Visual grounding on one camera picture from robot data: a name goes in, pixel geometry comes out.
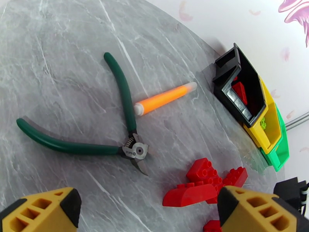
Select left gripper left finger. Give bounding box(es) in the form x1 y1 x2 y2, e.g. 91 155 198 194
0 187 82 232

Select yellow plastic bin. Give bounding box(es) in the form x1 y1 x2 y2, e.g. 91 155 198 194
243 77 283 155

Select aluminium frame post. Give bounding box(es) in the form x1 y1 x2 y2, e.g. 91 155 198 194
284 112 309 131

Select red curved lego brick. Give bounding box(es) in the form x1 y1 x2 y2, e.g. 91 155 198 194
162 182 218 207

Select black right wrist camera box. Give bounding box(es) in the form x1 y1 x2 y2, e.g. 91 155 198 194
273 177 309 216

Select black plastic bin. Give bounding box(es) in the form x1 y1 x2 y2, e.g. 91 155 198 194
212 43 269 128

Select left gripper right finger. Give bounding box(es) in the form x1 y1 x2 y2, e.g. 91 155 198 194
217 186 309 232

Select green handled wire cutters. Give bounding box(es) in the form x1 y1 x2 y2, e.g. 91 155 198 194
16 52 149 176

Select green plastic bin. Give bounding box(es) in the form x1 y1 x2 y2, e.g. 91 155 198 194
260 106 290 172

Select orange marker pen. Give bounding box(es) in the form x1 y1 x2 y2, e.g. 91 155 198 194
134 81 198 116

